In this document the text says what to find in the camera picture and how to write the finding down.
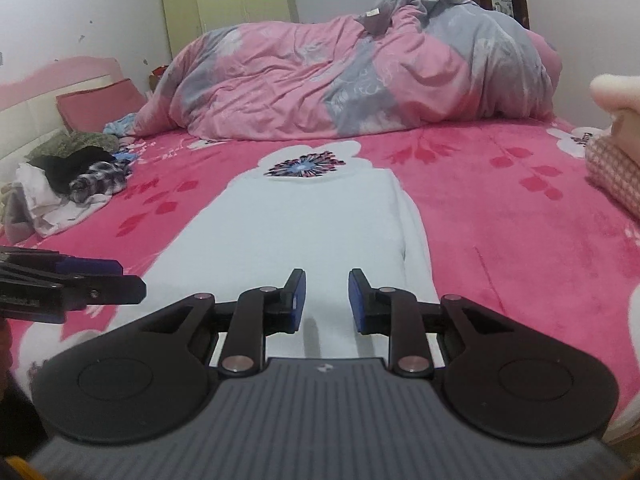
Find pink floral bed blanket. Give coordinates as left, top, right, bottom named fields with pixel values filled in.
left=0, top=117, right=640, bottom=431

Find pink headboard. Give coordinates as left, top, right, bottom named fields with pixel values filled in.
left=0, top=56, right=125, bottom=173

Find pale yellow wardrobe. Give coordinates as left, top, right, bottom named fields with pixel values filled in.
left=157, top=0, right=301, bottom=61

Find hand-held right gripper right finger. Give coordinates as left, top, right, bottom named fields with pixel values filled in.
left=348, top=267, right=556, bottom=377

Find black garment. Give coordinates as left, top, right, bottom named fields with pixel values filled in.
left=42, top=146, right=117, bottom=195

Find pink floral duvet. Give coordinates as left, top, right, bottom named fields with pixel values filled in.
left=132, top=0, right=562, bottom=142

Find white hoodie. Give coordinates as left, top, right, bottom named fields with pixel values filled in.
left=142, top=167, right=433, bottom=361

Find olive patterned garment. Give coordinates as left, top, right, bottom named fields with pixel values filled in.
left=26, top=130, right=120, bottom=162

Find grey garment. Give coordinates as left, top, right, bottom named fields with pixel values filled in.
left=0, top=182, right=37, bottom=245

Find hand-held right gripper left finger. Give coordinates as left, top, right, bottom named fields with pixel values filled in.
left=100, top=267, right=307, bottom=376

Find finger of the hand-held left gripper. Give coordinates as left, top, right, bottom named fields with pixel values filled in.
left=0, top=274, right=147, bottom=324
left=0, top=246, right=124, bottom=278

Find pink checked folded garment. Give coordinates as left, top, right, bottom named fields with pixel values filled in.
left=584, top=73, right=640, bottom=217

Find plaid cloth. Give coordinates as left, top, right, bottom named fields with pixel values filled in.
left=66, top=160, right=133, bottom=205

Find pink pillow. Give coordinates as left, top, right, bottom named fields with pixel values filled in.
left=55, top=78, right=147, bottom=133

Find pile of mixed clothes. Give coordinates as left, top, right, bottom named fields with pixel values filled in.
left=14, top=162, right=113, bottom=239

